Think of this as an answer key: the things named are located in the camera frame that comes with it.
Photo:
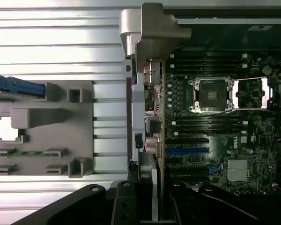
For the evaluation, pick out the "green Dell motherboard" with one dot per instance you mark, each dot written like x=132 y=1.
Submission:
x=224 y=145

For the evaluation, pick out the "hard disk with blue caddy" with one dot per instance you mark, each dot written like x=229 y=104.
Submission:
x=23 y=86

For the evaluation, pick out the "green RAM stick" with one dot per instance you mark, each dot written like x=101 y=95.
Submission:
x=28 y=153

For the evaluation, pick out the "grey metal PC case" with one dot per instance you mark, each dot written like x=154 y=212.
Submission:
x=224 y=32

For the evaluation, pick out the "round coin battery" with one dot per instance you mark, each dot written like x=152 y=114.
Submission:
x=267 y=70

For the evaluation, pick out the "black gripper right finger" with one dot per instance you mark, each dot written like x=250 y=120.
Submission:
x=182 y=206

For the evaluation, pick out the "CPU socket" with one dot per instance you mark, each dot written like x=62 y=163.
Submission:
x=212 y=95

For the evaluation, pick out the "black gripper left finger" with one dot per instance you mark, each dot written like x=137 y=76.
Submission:
x=128 y=206

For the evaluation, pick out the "metal socket cover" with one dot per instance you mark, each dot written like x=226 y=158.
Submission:
x=265 y=93

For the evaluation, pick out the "silver CPU chip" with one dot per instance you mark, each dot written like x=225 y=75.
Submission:
x=8 y=129

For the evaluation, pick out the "silver chipset heatsink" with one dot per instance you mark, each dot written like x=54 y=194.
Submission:
x=237 y=170

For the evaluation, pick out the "grey plastic parts rack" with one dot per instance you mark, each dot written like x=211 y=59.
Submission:
x=56 y=140

